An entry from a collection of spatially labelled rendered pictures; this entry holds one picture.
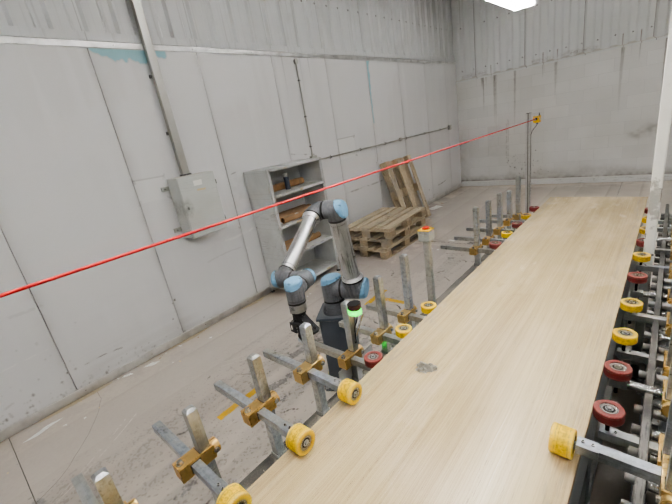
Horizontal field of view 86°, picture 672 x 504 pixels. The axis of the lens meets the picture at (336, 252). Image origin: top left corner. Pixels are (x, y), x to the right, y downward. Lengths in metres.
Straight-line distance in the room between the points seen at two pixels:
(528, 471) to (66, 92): 3.80
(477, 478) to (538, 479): 0.15
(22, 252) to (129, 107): 1.50
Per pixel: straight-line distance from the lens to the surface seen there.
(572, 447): 1.24
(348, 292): 2.49
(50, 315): 3.80
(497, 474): 1.22
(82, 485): 1.50
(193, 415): 1.27
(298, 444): 1.25
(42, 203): 3.69
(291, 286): 1.73
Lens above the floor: 1.84
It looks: 18 degrees down
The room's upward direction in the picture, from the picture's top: 10 degrees counter-clockwise
